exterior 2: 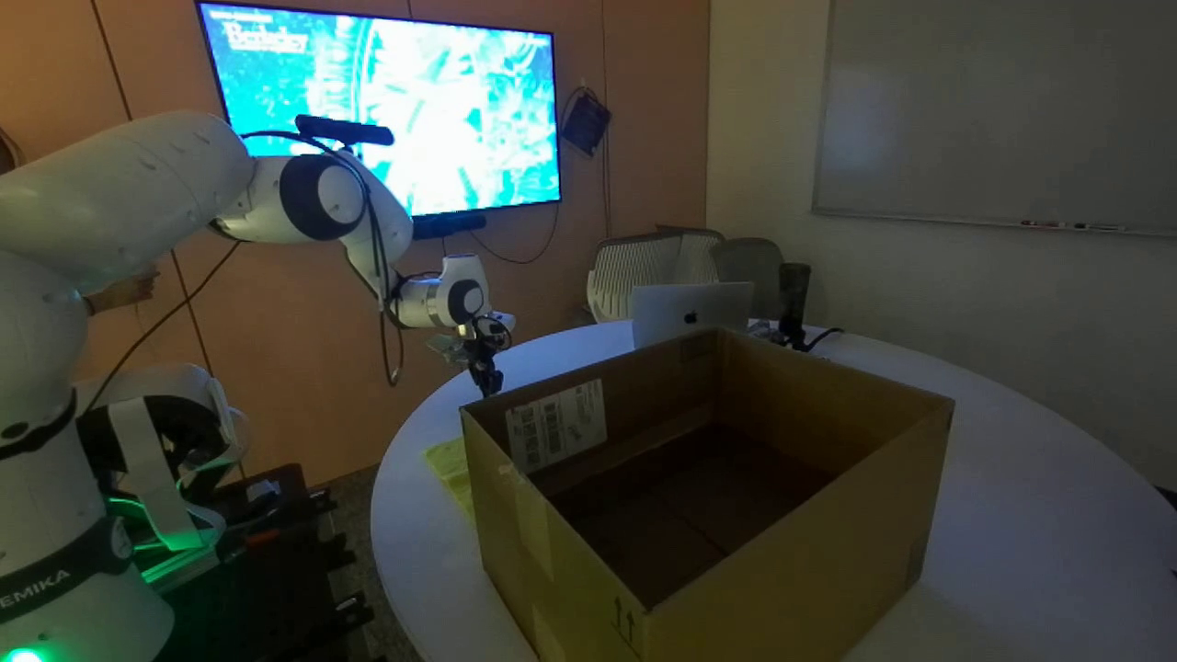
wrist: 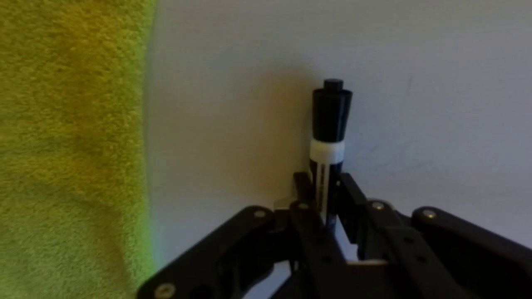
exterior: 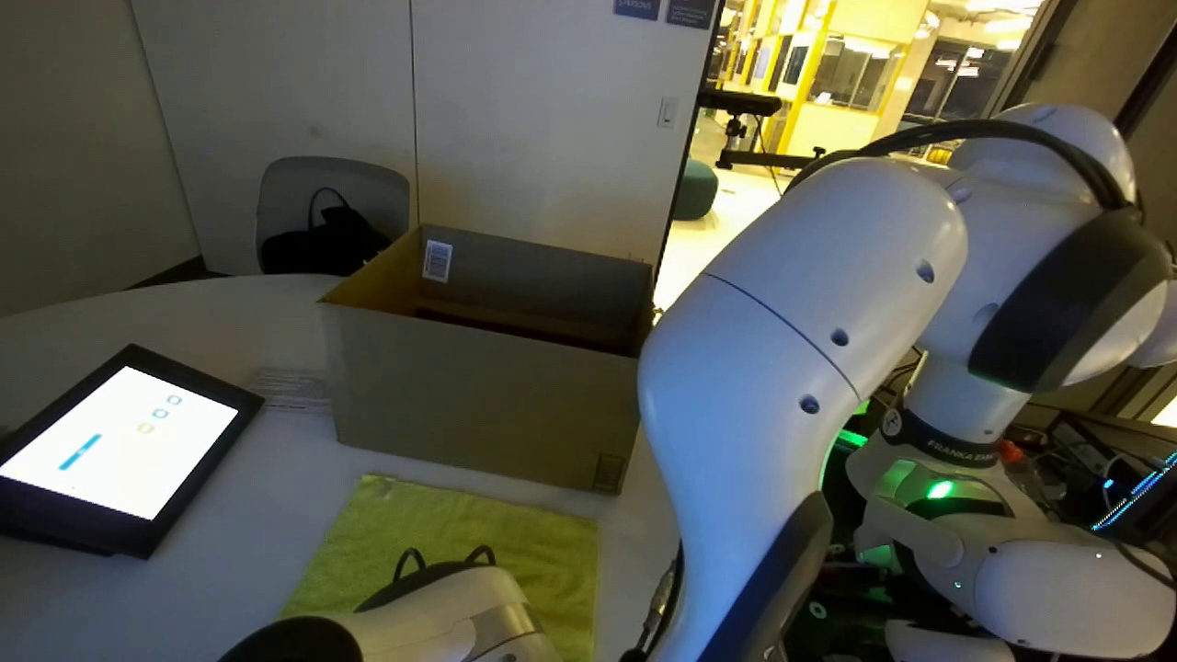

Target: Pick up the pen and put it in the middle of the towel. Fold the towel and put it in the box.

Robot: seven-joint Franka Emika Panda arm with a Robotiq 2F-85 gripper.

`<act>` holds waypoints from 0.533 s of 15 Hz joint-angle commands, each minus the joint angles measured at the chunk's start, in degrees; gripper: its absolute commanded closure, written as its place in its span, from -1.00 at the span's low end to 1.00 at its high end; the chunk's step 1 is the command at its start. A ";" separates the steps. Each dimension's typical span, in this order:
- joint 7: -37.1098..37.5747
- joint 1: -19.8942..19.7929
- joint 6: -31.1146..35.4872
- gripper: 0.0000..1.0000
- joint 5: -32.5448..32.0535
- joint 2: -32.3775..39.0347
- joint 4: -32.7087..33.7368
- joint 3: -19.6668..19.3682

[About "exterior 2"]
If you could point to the wall mounted television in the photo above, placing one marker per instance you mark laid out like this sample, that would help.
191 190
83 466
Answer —
478 112

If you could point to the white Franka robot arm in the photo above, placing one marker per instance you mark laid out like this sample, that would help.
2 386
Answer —
111 206

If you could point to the black robot stand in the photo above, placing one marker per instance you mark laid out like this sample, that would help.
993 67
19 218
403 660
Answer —
269 576

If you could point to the black tablet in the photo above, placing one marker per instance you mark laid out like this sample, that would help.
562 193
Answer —
694 315

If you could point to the black bar under television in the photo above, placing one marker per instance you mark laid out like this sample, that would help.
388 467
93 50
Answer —
446 224

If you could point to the whiteboard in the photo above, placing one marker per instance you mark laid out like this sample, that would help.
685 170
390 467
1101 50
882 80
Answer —
993 112

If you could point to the open cardboard box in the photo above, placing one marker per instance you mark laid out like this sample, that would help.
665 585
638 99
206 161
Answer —
783 591

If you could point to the black cylindrical device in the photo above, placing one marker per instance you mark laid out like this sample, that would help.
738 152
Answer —
797 299

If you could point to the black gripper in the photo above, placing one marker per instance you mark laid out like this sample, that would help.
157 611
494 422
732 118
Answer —
488 331

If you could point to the black wall box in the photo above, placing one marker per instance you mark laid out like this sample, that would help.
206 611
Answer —
584 121

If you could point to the white and black headset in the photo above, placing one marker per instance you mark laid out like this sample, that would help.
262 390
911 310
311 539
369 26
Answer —
150 466

